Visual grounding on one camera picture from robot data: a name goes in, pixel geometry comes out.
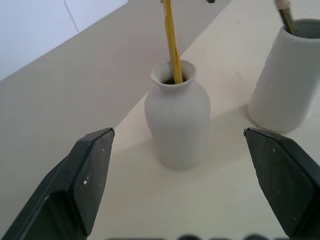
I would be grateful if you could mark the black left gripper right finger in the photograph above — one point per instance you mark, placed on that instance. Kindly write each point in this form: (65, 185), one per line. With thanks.
(282, 180)

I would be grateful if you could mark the green-stemmed flower bouquet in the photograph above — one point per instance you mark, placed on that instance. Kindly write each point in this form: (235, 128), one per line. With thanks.
(287, 17)

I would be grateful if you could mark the white cylindrical vase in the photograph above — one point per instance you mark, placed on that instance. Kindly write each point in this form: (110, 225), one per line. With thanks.
(282, 82)

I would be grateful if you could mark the white narrow-neck ceramic vase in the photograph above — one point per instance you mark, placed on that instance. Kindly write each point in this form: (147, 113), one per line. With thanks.
(178, 122)

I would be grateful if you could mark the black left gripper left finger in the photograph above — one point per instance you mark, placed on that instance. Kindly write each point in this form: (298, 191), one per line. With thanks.
(75, 185)

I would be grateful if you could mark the yellow-stemmed flower bouquet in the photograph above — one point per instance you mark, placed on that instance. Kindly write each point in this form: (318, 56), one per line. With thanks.
(173, 42)

